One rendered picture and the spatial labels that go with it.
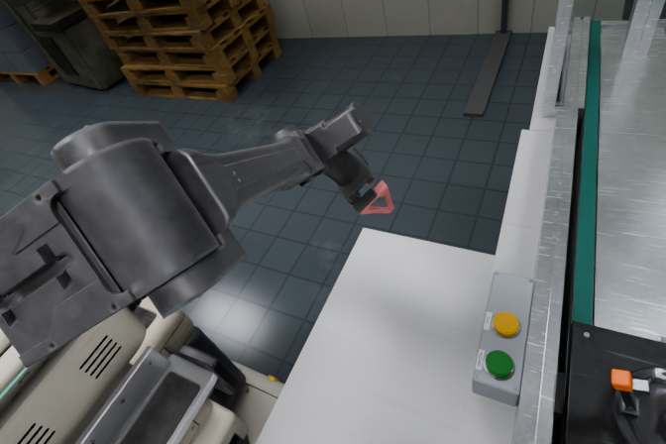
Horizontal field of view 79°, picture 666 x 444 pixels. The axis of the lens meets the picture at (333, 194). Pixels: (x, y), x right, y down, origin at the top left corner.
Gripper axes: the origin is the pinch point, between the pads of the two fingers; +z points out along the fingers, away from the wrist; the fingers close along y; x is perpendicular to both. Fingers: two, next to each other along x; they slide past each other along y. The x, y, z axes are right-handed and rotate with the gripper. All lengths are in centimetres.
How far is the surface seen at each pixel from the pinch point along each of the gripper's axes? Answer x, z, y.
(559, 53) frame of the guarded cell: -53, 32, 22
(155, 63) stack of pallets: 94, 16, 342
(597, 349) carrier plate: -8.3, 20.7, -36.3
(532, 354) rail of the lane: -0.7, 17.5, -32.5
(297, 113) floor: 31, 95, 225
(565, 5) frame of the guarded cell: -59, 22, 23
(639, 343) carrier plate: -13.3, 23.6, -38.2
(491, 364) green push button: 4.6, 13.1, -31.4
